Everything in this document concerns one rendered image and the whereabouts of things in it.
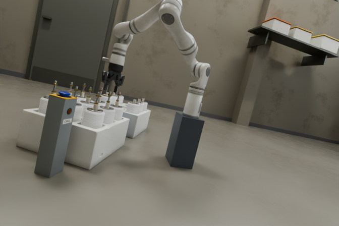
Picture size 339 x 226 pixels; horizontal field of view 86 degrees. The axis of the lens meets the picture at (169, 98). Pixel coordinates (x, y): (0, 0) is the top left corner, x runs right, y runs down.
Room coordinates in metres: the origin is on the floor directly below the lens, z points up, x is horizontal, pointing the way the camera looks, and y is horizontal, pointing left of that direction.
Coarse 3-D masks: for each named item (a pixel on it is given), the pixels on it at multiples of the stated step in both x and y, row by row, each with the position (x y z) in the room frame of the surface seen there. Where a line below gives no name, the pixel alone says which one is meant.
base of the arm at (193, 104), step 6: (192, 90) 1.06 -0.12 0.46; (198, 90) 1.06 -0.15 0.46; (192, 96) 1.06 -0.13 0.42; (198, 96) 1.06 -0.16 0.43; (186, 102) 1.08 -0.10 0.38; (192, 102) 1.06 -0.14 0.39; (198, 102) 1.06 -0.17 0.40; (186, 108) 1.07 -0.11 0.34; (192, 108) 1.06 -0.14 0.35; (198, 108) 1.07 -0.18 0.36; (186, 114) 1.06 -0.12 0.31; (192, 114) 1.06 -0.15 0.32; (198, 114) 1.08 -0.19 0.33
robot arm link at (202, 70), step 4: (200, 64) 1.07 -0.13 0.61; (204, 64) 1.06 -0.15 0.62; (208, 64) 1.07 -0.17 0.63; (196, 68) 1.07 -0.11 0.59; (200, 68) 1.06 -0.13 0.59; (204, 68) 1.05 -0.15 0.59; (208, 68) 1.06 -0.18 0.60; (196, 72) 1.07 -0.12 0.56; (200, 72) 1.05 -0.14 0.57; (204, 72) 1.05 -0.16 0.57; (208, 72) 1.07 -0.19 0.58; (196, 76) 1.09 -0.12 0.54; (200, 76) 1.05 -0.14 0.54; (204, 76) 1.05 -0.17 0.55; (208, 76) 1.09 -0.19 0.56; (200, 80) 1.05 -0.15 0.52; (204, 80) 1.06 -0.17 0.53; (192, 84) 1.07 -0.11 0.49; (196, 84) 1.06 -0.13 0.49; (200, 84) 1.05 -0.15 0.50; (204, 84) 1.07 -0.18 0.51; (196, 88) 1.06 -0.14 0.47; (200, 88) 1.06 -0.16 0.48; (204, 88) 1.08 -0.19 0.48
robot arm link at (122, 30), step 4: (120, 24) 0.94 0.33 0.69; (124, 24) 0.92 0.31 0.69; (128, 24) 0.91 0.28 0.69; (116, 28) 0.94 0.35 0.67; (120, 28) 0.93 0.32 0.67; (124, 28) 0.92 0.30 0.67; (128, 28) 0.91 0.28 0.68; (116, 32) 0.94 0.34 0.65; (120, 32) 0.93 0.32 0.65; (124, 32) 0.92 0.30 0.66; (128, 32) 0.92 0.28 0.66; (132, 32) 0.92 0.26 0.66; (116, 36) 0.96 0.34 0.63; (120, 36) 0.95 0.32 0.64; (124, 36) 0.96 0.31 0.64
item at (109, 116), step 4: (100, 108) 0.94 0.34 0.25; (104, 112) 0.94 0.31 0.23; (108, 112) 0.94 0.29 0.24; (112, 112) 0.96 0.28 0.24; (104, 116) 0.94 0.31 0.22; (108, 116) 0.94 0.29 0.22; (112, 116) 0.97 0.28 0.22; (104, 120) 0.94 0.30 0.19; (108, 120) 0.95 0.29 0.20; (112, 120) 0.98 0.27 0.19
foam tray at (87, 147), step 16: (32, 112) 0.83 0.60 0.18; (32, 128) 0.82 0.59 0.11; (80, 128) 0.79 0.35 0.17; (112, 128) 0.93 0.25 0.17; (16, 144) 0.83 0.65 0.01; (32, 144) 0.82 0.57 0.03; (80, 144) 0.79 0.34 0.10; (96, 144) 0.79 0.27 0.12; (112, 144) 0.98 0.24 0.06; (80, 160) 0.79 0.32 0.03; (96, 160) 0.83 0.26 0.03
